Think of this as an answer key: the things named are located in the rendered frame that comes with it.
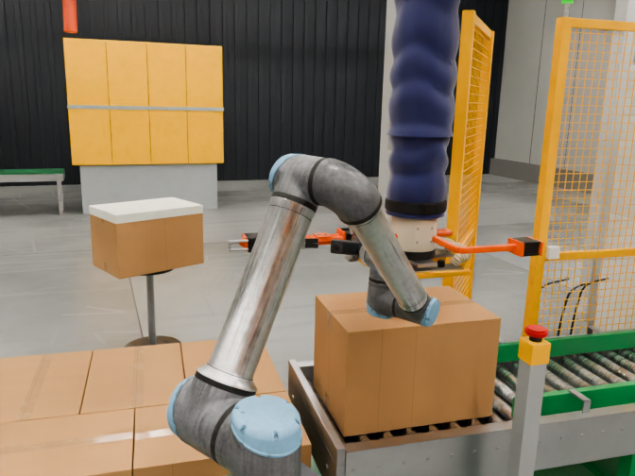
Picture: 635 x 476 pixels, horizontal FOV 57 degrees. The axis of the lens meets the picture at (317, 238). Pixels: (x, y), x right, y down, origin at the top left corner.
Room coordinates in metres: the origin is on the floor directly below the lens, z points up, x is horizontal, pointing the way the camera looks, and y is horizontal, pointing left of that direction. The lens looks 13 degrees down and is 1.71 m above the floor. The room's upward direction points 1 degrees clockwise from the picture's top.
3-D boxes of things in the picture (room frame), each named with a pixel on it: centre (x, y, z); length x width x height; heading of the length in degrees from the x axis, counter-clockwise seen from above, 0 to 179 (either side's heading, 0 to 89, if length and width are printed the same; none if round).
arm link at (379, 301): (1.75, -0.21, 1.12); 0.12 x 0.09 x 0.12; 51
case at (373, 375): (2.15, -0.34, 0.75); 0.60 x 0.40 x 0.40; 106
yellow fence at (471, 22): (3.01, -0.76, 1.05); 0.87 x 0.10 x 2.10; 158
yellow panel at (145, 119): (9.24, 2.68, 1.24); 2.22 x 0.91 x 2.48; 111
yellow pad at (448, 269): (2.06, -0.39, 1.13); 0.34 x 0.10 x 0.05; 107
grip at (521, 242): (1.99, -0.72, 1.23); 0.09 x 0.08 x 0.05; 17
